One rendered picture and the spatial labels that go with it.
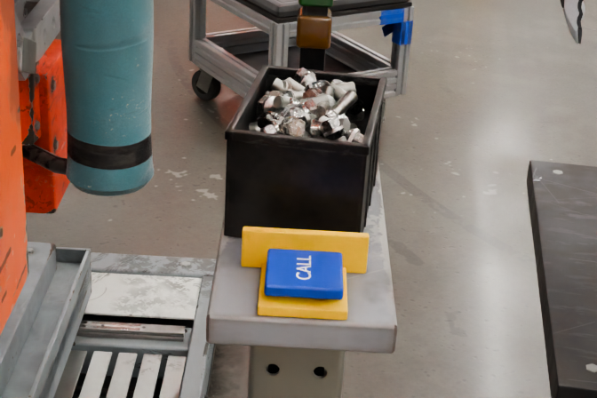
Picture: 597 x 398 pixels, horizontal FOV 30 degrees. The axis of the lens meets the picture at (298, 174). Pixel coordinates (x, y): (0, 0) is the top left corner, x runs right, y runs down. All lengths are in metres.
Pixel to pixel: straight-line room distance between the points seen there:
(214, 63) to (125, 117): 1.47
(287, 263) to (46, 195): 0.36
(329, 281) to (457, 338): 0.85
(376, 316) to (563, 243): 0.55
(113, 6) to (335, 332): 0.36
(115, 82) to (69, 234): 1.03
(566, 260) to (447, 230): 0.71
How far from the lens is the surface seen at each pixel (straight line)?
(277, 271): 1.01
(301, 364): 1.18
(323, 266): 1.02
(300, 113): 1.11
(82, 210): 2.17
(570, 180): 1.70
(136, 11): 1.07
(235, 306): 1.01
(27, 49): 1.15
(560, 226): 1.56
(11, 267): 0.85
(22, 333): 1.44
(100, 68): 1.08
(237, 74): 2.48
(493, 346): 1.83
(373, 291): 1.04
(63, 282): 1.65
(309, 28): 1.29
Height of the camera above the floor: 0.98
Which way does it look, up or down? 25 degrees down
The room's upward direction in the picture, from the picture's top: 3 degrees clockwise
